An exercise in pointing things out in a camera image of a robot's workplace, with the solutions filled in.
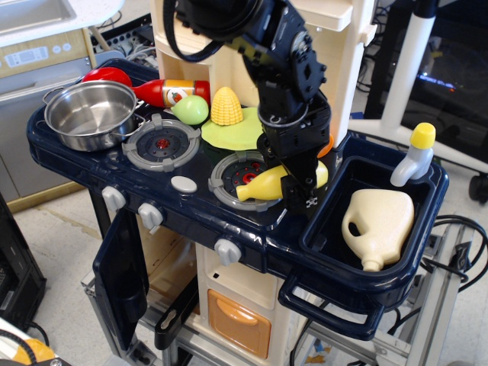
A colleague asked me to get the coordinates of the grey yellow toy faucet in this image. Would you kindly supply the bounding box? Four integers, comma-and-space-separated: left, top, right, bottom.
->
390, 122, 436, 187

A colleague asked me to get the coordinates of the black cable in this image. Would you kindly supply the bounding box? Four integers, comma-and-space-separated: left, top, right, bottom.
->
419, 214, 488, 294

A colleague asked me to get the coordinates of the red ketchup bottle toy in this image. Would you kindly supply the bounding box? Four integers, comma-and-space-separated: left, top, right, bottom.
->
132, 79, 211, 108

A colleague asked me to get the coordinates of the middle grey stove knob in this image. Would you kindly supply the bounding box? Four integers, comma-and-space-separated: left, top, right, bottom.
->
138, 203, 163, 235

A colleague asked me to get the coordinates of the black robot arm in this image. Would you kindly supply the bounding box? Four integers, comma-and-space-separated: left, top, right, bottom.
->
162, 1, 331, 209

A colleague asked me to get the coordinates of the black box left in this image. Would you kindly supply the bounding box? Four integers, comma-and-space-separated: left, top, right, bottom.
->
1, 200, 47, 331

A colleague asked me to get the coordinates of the green toy pear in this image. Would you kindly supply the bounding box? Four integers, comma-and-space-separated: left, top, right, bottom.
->
171, 95, 210, 126

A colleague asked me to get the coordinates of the yellow toy banana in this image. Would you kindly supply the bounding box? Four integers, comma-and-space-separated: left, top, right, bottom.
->
235, 159, 329, 202

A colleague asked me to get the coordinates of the grey burner ring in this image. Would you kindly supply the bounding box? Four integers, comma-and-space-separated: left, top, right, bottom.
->
120, 113, 202, 173
207, 150, 293, 213

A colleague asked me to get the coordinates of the right grey burner ring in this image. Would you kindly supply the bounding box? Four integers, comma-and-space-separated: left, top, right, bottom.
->
207, 150, 293, 213

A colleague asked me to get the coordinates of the cardboard box with label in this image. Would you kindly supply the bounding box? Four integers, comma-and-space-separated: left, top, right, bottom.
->
1, 29, 96, 78

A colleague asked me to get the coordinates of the white stand pole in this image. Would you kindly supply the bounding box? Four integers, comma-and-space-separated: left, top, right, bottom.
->
348, 0, 488, 175

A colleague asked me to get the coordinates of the orange toy drawer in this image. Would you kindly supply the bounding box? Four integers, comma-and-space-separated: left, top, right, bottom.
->
207, 290, 271, 359

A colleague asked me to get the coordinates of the orange toy carrot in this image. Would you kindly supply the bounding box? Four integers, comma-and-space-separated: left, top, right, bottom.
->
317, 134, 334, 159

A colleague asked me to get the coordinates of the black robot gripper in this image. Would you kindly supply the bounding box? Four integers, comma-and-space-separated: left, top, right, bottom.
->
257, 99, 331, 212

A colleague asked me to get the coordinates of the left grey stove knob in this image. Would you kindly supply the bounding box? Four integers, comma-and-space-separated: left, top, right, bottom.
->
102, 186, 126, 212

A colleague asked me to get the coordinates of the left grey burner ring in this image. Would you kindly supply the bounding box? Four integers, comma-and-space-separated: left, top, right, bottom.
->
120, 113, 202, 173

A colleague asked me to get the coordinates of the green toy plate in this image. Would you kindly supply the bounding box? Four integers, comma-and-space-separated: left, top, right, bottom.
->
201, 108, 263, 151

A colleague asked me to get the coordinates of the cream toy jug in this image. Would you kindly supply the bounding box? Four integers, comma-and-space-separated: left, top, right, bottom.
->
342, 189, 414, 272

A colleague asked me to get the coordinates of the stainless steel pot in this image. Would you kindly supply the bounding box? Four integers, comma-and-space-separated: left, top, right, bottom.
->
43, 80, 146, 152

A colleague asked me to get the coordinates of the grey stove knob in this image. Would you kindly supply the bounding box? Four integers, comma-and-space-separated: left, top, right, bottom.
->
102, 186, 126, 212
213, 239, 242, 267
138, 203, 163, 235

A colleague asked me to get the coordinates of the navy oven door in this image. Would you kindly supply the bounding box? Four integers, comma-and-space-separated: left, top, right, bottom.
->
92, 210, 149, 351

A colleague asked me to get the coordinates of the cream toy kitchen back panel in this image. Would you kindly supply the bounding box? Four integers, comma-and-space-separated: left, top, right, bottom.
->
149, 0, 376, 146

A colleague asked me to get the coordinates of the navy toy kitchen countertop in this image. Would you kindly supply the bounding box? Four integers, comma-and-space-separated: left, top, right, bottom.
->
25, 59, 450, 314

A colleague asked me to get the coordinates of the yellow toy corn cob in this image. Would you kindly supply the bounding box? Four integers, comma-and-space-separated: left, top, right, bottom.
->
210, 87, 244, 126

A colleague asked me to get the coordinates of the right grey stove knob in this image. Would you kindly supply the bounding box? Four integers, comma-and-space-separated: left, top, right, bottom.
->
213, 239, 242, 267

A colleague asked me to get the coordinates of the grey oval button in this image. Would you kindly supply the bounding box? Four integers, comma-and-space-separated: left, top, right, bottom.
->
170, 175, 197, 194

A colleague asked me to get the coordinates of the navy towel bar handle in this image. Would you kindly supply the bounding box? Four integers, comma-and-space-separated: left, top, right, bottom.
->
278, 273, 385, 341

